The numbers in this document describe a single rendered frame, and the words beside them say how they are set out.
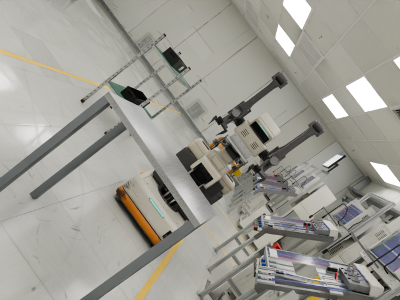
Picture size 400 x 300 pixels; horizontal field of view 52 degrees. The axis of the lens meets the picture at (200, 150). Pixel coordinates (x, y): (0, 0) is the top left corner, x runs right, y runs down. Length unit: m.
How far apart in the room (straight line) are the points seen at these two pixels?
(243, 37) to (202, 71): 1.48
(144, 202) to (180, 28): 9.27
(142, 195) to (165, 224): 0.29
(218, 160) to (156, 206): 0.61
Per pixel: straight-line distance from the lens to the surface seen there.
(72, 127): 1.90
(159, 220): 3.29
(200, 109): 11.69
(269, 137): 3.15
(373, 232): 4.47
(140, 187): 3.28
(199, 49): 11.93
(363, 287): 3.06
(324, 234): 4.42
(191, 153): 3.51
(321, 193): 7.62
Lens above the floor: 1.18
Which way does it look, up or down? 7 degrees down
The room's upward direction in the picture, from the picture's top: 53 degrees clockwise
